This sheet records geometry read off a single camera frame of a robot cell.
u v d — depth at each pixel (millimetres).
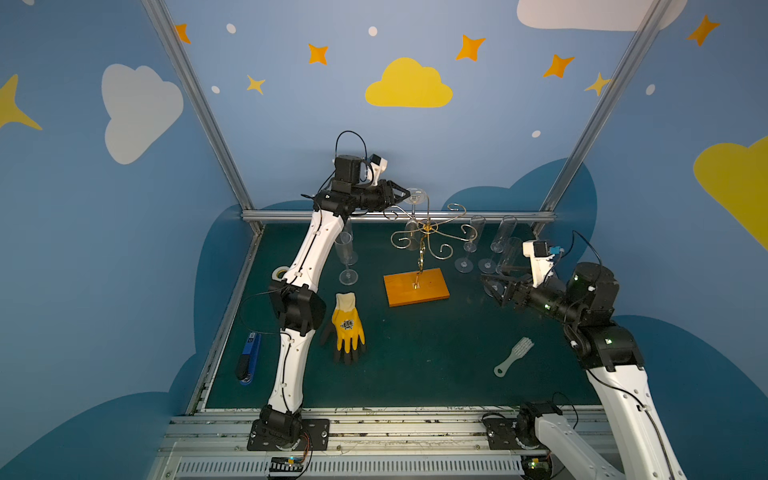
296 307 584
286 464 730
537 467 732
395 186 772
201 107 844
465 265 1107
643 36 730
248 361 820
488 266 1105
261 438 731
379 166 781
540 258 565
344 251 929
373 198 746
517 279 565
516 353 880
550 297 572
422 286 1015
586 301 478
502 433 749
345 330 905
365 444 734
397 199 806
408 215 883
